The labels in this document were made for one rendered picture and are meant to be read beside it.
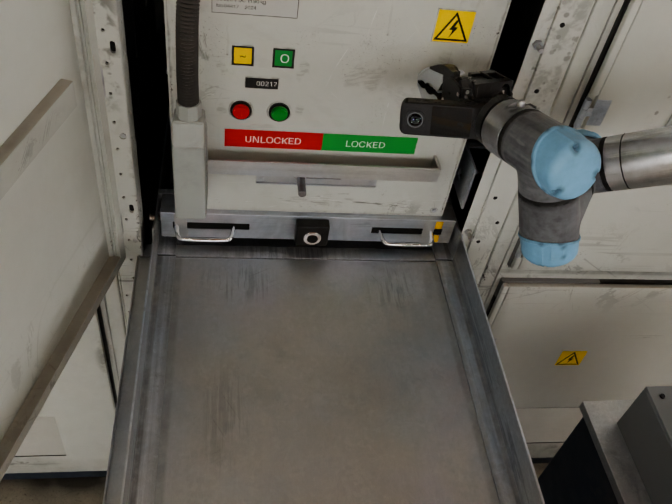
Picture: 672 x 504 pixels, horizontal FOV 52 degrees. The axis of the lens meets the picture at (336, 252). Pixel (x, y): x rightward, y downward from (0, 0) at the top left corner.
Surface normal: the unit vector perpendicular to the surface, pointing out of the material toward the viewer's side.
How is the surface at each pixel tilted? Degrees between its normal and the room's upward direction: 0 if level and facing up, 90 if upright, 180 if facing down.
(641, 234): 91
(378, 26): 90
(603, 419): 0
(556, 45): 90
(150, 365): 0
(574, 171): 75
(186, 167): 90
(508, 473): 0
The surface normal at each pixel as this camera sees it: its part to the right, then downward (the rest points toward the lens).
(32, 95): 0.98, 0.22
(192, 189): 0.09, 0.72
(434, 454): 0.12, -0.69
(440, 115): -0.14, 0.48
